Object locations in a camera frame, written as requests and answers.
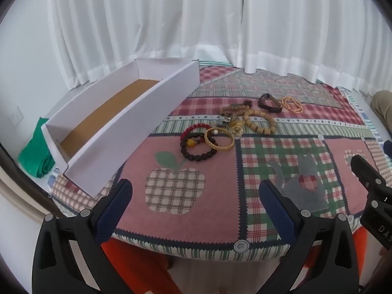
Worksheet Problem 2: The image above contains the gold rose keychain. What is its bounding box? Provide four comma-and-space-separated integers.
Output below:
211, 115, 245, 137

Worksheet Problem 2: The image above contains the large tan wooden bead bracelet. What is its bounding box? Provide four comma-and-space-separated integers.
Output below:
243, 109, 277, 135

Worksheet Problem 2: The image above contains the small wooden bead string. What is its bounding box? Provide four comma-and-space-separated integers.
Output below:
219, 99, 255, 120

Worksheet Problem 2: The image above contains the dark brown baseboard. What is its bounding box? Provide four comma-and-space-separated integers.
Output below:
0, 141, 59, 221

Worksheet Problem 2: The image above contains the white curtain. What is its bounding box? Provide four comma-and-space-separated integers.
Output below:
237, 0, 392, 97
47, 0, 244, 85

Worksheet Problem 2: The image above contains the plaid patchwork blanket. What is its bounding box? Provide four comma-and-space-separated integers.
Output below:
50, 61, 392, 262

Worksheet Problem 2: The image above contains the gold bangle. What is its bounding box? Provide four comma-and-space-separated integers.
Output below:
204, 128, 235, 151

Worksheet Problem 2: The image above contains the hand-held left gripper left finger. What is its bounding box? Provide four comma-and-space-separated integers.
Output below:
32, 178, 134, 294

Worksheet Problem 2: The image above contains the tan cloth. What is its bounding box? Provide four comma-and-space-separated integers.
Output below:
371, 90, 392, 120

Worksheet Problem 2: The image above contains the dark bead bracelet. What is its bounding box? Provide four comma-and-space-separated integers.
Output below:
181, 135, 219, 162

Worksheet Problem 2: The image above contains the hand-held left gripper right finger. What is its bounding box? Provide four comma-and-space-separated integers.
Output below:
259, 180, 359, 294

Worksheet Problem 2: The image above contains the gold bead bracelet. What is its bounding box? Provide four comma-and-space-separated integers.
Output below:
280, 96, 304, 113

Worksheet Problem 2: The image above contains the green cloth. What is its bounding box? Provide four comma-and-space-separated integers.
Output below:
18, 117, 57, 178

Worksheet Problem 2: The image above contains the white wall socket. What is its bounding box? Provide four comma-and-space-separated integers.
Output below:
9, 107, 24, 126

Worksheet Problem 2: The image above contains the white cardboard box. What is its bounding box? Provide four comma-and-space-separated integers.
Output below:
41, 58, 200, 198

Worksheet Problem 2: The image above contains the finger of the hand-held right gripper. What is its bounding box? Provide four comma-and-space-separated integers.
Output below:
351, 155, 386, 190

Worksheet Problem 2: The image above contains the red bead bracelet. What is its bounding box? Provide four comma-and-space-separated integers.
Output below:
181, 122, 215, 147

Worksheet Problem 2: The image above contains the dark brown bangle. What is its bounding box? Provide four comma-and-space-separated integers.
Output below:
258, 93, 283, 113

